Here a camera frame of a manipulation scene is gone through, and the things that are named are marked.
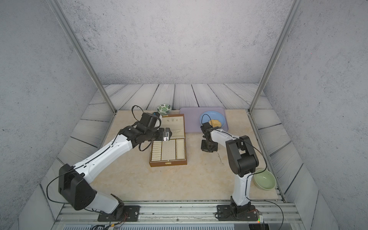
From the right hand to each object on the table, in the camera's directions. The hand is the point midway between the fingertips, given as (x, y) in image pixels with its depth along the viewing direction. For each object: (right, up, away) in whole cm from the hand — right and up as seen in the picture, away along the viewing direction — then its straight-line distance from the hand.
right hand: (207, 149), depth 97 cm
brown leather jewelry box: (-23, 0, -6) cm, 23 cm away
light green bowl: (+31, -15, -14) cm, 37 cm away
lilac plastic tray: (-10, +21, +15) cm, 28 cm away
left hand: (-24, +12, -16) cm, 31 cm away
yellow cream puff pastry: (+7, +18, +11) cm, 22 cm away
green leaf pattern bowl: (-33, +29, +23) cm, 49 cm away
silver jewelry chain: (+7, -7, -5) cm, 12 cm away
